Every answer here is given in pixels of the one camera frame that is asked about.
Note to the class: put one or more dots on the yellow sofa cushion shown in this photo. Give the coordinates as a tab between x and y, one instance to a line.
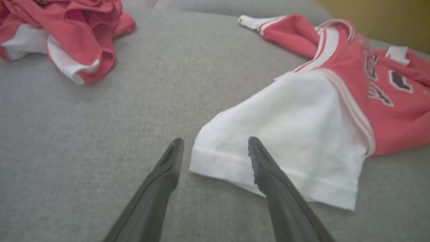
386	20

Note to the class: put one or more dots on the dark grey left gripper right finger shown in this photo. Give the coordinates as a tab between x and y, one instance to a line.
285	208

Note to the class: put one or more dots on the grey fabric sofa seat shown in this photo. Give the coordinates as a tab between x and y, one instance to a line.
100	134

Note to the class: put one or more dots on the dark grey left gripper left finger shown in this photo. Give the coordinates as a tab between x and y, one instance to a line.
151	201

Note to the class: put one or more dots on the red shorts with white stripes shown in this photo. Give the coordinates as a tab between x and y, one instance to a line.
84	47

